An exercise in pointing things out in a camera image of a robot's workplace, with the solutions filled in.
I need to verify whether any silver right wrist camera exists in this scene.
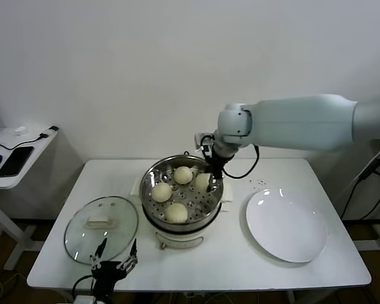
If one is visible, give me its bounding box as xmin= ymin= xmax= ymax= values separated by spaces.
xmin=194 ymin=132 xmax=215 ymax=153

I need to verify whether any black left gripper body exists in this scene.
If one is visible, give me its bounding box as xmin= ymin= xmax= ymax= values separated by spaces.
xmin=91 ymin=261 xmax=127 ymax=301

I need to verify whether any thin black charging cable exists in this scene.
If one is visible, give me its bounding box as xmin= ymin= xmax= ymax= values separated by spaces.
xmin=0 ymin=134 xmax=49 ymax=152

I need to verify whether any white electric cooker base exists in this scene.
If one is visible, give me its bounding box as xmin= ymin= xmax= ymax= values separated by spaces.
xmin=130 ymin=177 xmax=234 ymax=251

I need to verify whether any black smartphone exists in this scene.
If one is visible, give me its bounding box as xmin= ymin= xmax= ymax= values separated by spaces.
xmin=0 ymin=146 xmax=35 ymax=178

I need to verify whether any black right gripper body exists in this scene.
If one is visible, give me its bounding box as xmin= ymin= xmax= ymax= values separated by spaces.
xmin=205 ymin=148 xmax=237 ymax=178

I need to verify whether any white side table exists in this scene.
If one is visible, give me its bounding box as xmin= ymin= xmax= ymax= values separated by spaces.
xmin=0 ymin=126 xmax=60 ymax=272

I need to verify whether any hanging cable with black adapter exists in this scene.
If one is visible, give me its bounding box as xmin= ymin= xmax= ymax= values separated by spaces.
xmin=340 ymin=147 xmax=380 ymax=220

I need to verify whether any round glass pot lid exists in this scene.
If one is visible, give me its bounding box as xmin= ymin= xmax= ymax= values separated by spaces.
xmin=64 ymin=196 xmax=139 ymax=266

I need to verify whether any white round plate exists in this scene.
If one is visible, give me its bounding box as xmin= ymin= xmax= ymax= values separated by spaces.
xmin=246 ymin=189 xmax=329 ymax=263

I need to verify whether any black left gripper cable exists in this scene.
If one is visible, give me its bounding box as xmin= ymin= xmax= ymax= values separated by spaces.
xmin=72 ymin=275 xmax=94 ymax=297

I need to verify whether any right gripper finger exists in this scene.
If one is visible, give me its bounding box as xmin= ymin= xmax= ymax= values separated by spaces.
xmin=207 ymin=172 xmax=222 ymax=193

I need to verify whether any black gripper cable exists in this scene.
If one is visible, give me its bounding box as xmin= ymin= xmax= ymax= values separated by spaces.
xmin=72 ymin=275 xmax=94 ymax=297
xmin=221 ymin=144 xmax=260 ymax=180

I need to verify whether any perforated steel steamer basket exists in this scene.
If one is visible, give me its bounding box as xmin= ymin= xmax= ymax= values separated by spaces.
xmin=138 ymin=155 xmax=224 ymax=225

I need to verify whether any white steamed baozi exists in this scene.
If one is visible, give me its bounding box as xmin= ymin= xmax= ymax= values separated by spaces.
xmin=173 ymin=166 xmax=193 ymax=185
xmin=194 ymin=173 xmax=211 ymax=193
xmin=151 ymin=182 xmax=174 ymax=203
xmin=164 ymin=203 xmax=189 ymax=224

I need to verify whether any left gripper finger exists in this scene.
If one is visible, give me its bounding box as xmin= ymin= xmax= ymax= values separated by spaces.
xmin=88 ymin=237 xmax=108 ymax=266
xmin=119 ymin=239 xmax=139 ymax=270

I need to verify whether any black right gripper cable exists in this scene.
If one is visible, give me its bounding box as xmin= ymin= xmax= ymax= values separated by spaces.
xmin=221 ymin=144 xmax=260 ymax=180

